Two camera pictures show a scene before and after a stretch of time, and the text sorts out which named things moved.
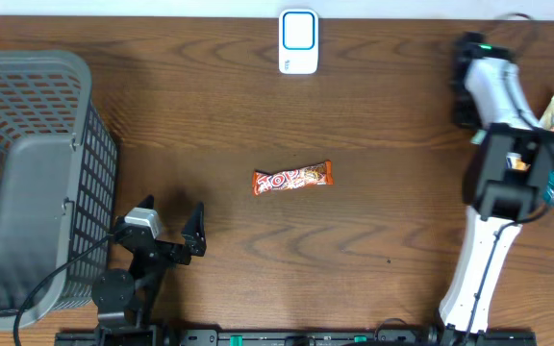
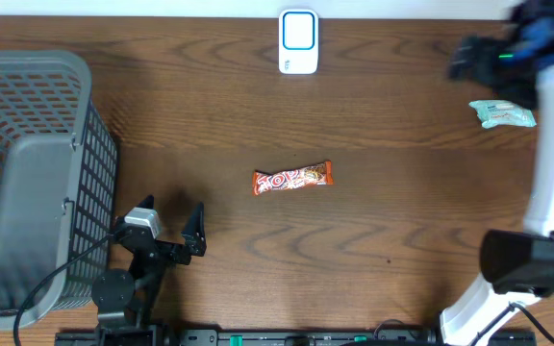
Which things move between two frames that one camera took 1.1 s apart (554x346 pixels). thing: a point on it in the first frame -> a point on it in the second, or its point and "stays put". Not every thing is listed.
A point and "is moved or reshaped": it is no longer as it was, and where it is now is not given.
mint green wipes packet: [479, 136] is moved or reshaped
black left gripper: [193, 241] stays put
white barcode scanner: [298, 41] stays put
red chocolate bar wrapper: [314, 175] stays put
